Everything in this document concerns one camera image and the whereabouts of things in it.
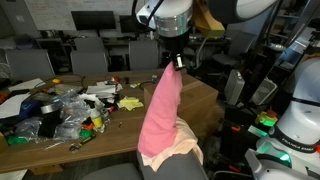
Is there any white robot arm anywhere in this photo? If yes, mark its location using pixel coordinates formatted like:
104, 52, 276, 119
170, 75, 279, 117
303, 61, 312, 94
131, 0, 277, 70

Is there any green plastic toy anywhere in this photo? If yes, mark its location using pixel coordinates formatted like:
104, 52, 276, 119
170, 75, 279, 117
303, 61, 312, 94
79, 130, 94, 139

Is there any clear plastic bag pile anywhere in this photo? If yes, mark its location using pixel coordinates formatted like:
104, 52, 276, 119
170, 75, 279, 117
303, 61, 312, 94
14, 91, 89, 142

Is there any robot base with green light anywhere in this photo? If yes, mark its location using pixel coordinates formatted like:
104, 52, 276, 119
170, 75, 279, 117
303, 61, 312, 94
245, 58, 320, 180

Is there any middle black monitor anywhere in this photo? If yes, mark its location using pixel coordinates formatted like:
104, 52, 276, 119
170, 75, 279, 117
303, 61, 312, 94
119, 15, 137, 33

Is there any yellow white bottle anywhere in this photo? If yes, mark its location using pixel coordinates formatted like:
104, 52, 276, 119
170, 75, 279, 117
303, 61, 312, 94
90, 108, 103, 129

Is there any grey chair behind table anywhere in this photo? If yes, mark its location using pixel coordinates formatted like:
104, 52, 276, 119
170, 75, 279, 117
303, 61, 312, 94
70, 37, 108, 75

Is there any yellow cloth on table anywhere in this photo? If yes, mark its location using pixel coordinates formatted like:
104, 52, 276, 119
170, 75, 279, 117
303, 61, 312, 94
119, 96, 143, 111

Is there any white space heater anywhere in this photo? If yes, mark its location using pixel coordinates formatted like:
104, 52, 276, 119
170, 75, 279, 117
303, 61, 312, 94
224, 70, 245, 105

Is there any peach printed towel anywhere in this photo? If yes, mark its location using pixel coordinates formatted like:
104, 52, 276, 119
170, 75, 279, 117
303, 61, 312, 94
141, 118, 204, 172

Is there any black monitor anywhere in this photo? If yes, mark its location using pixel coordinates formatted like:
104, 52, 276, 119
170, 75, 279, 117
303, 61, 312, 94
71, 11, 116, 30
119, 15, 137, 33

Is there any left black monitor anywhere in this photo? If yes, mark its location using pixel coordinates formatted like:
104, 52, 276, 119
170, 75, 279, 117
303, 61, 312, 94
71, 11, 116, 30

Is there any white paper stack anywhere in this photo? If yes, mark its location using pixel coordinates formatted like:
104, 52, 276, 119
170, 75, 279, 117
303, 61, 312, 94
86, 82, 123, 98

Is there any grey chair far left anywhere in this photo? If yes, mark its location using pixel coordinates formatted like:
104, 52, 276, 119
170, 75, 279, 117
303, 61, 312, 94
5, 49, 55, 78

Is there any grey chair center back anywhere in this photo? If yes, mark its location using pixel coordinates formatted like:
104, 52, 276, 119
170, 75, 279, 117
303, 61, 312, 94
129, 40, 158, 70

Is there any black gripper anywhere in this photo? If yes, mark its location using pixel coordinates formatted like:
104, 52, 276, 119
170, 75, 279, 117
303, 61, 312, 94
160, 32, 189, 71

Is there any yellow handled wrench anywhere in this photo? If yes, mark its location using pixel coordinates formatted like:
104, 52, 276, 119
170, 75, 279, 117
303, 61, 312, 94
69, 134, 96, 153

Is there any pink towel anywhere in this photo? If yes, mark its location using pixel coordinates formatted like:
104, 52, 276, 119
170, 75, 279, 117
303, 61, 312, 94
138, 62, 182, 158

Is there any grey office chair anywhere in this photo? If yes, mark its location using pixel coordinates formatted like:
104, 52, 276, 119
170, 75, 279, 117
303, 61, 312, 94
80, 151, 209, 180

